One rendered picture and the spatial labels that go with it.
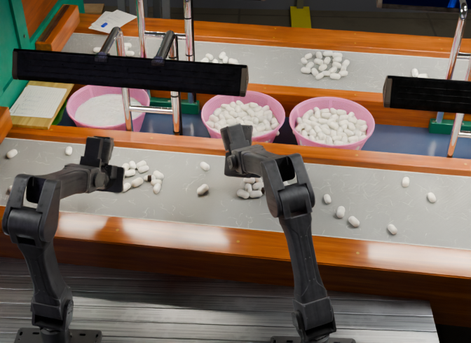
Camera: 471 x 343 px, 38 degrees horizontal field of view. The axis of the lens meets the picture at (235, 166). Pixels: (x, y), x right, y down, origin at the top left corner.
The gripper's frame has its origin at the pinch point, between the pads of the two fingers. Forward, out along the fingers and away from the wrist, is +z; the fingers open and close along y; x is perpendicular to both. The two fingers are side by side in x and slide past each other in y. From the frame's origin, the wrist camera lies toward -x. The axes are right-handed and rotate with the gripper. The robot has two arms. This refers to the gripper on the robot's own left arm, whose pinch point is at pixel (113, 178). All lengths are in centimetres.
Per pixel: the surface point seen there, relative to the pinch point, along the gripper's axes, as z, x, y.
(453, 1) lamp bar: 34, -63, -92
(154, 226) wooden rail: -5.5, 11.3, -13.6
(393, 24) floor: 252, -108, -99
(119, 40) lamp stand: 5.3, -38.6, 3.3
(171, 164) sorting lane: 18.0, -5.4, -12.1
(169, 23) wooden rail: 79, -60, 5
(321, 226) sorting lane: 3, 8, -57
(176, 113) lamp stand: 20.6, -20.7, -11.9
